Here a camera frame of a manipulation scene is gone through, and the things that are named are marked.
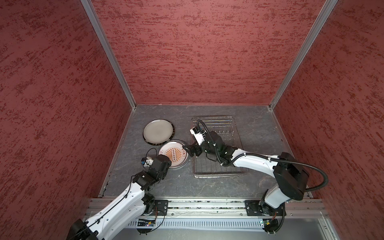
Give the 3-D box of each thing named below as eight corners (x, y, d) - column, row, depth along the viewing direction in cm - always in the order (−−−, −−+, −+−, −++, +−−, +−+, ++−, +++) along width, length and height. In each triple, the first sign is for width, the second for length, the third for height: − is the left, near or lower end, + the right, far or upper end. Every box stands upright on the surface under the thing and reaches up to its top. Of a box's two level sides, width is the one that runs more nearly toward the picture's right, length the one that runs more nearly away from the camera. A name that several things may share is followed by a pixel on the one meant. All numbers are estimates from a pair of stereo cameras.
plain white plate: (141, 143, 100) (140, 141, 98) (147, 121, 112) (146, 119, 110) (170, 143, 100) (170, 141, 98) (173, 121, 112) (173, 119, 110)
